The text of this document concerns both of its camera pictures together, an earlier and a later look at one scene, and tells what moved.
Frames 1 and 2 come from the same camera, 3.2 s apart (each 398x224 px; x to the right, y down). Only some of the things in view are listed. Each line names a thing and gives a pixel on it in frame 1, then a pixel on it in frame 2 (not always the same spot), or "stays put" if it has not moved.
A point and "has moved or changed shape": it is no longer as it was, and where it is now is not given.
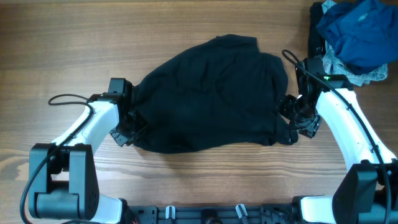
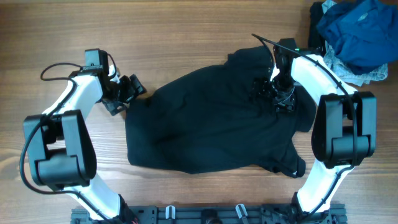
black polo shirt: x=219 y=93 has moved or changed shape
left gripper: x=142 y=127 to x=132 y=89
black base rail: x=280 y=213 stays put
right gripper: x=308 y=127 to x=286 y=102
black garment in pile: x=316 y=43 stays put
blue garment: x=364 y=33 stays put
